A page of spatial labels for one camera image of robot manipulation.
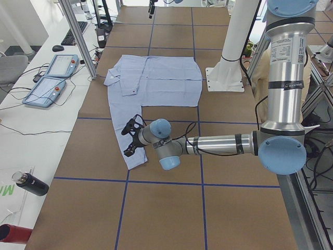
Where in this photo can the grey aluminium frame post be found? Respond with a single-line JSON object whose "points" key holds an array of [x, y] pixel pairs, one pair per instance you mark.
{"points": [[74, 26]]}

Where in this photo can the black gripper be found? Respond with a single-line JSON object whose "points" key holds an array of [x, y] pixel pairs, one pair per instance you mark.
{"points": [[136, 140], [152, 10]]}

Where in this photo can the red cylinder bottle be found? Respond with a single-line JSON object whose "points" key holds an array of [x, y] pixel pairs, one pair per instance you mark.
{"points": [[15, 234]]}

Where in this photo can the black power adapter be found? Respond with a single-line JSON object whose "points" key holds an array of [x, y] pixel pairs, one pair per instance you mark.
{"points": [[101, 37]]}

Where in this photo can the black drink bottle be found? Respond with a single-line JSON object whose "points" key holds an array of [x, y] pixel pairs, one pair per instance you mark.
{"points": [[30, 183]]}

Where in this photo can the lower blue teach pendant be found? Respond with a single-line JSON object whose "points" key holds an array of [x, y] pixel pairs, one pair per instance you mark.
{"points": [[45, 92]]}

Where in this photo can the blue striped button shirt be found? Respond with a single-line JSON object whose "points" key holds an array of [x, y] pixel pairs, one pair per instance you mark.
{"points": [[137, 81]]}

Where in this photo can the blue teach pendant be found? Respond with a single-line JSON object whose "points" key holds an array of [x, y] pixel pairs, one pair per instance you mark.
{"points": [[62, 65], [45, 92]]}

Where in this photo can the upper blue teach pendant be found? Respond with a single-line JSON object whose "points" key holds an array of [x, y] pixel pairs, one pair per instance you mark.
{"points": [[62, 65]]}

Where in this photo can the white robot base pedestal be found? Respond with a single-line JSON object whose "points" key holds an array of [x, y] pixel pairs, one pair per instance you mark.
{"points": [[226, 76]]}

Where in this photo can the black computer mouse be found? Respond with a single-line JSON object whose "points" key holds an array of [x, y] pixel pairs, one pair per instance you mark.
{"points": [[57, 48]]}

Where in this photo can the person in beige shirt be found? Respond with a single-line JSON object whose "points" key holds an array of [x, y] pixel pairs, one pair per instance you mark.
{"points": [[260, 77]]}

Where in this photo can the black monitor stand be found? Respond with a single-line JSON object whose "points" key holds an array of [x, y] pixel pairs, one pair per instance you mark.
{"points": [[103, 20]]}

